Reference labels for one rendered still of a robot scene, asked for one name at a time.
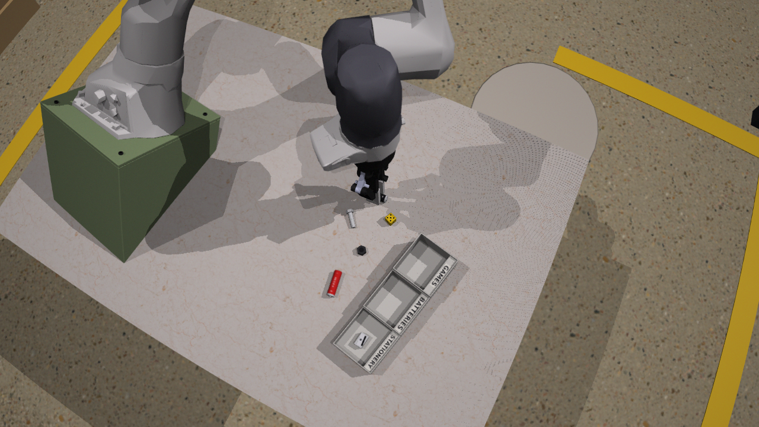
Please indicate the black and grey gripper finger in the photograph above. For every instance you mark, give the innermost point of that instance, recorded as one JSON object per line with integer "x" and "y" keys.
{"x": 369, "y": 188}
{"x": 382, "y": 178}

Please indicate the red aa battery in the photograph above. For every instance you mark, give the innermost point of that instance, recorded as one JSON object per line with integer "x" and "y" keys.
{"x": 334, "y": 283}

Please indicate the grey metal bolt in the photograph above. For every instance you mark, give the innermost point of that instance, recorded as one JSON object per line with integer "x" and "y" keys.
{"x": 349, "y": 212}

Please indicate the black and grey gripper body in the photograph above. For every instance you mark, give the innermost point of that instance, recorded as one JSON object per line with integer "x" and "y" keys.
{"x": 369, "y": 167}

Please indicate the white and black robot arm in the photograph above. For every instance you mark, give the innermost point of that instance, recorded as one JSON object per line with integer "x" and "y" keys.
{"x": 138, "y": 94}

